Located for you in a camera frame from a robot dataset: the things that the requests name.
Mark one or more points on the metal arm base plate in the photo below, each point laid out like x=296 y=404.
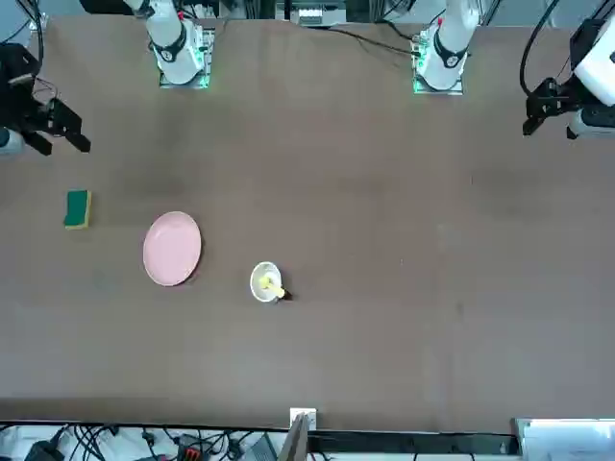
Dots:
x=456 y=91
x=192 y=86

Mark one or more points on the red and black power strip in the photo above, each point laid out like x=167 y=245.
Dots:
x=188 y=451

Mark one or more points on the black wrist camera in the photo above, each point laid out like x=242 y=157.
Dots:
x=19 y=62

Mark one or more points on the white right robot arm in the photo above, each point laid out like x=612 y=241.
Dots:
x=175 y=53

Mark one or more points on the white corner bracket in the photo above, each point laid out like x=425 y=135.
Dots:
x=312 y=420

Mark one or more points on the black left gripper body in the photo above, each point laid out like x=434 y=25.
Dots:
x=564 y=98

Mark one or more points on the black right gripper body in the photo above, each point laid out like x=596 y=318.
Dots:
x=24 y=110

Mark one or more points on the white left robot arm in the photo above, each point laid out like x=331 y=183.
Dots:
x=449 y=53

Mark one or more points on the aluminium frame post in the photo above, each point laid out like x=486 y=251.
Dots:
x=295 y=442

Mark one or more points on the yellow spoon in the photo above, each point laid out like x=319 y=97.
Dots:
x=276 y=289

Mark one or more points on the pink plate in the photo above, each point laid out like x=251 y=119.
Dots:
x=170 y=249

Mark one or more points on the green and yellow sponge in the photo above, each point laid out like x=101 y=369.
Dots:
x=77 y=209

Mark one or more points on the large black power adapter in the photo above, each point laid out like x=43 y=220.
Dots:
x=43 y=451

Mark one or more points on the white power strip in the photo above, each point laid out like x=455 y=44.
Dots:
x=312 y=16

